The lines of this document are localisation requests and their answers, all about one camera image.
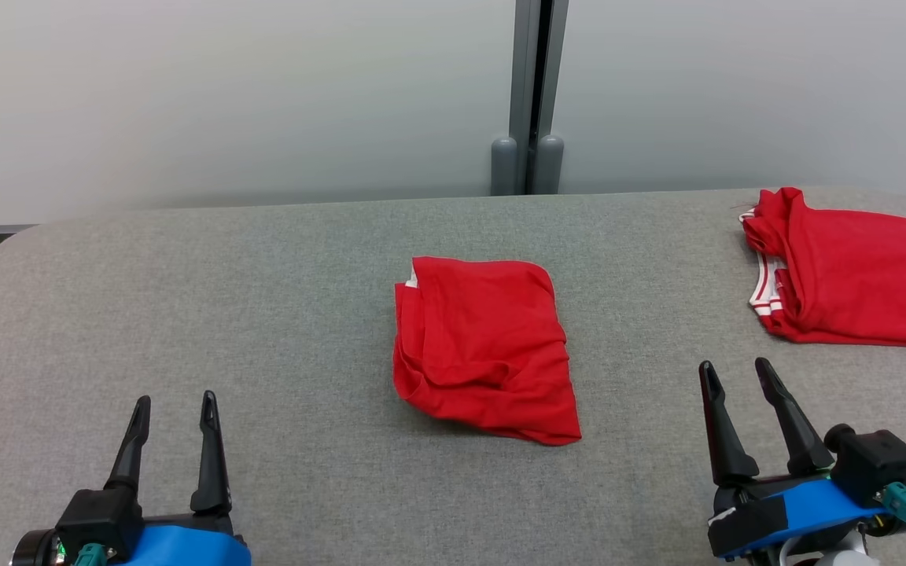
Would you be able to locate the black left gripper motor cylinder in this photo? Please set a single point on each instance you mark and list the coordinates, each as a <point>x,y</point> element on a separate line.
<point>32,550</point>

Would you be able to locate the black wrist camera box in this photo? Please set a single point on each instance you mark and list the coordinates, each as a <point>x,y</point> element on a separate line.
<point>99,519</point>
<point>878,464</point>

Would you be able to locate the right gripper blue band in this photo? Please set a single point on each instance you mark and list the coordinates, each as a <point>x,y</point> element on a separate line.
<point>807,507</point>

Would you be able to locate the grey metal partition post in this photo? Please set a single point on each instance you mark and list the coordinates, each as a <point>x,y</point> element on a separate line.
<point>522,63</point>

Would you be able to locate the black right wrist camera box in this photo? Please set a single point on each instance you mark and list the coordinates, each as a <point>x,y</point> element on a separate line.
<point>878,464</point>

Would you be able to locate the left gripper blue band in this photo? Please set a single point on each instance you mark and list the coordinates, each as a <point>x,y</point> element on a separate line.
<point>185,546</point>

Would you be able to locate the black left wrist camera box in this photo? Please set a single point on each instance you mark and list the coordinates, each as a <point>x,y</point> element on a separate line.
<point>99,519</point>

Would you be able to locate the red shorts white stripe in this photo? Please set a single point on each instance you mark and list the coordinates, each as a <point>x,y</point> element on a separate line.
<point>484,338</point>

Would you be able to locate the red basketball jersey black lettering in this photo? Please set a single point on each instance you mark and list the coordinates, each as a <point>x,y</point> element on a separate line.
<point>862,275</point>

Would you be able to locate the grey cylindrical post foot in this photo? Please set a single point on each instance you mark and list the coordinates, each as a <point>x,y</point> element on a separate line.
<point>550,165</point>
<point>503,169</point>

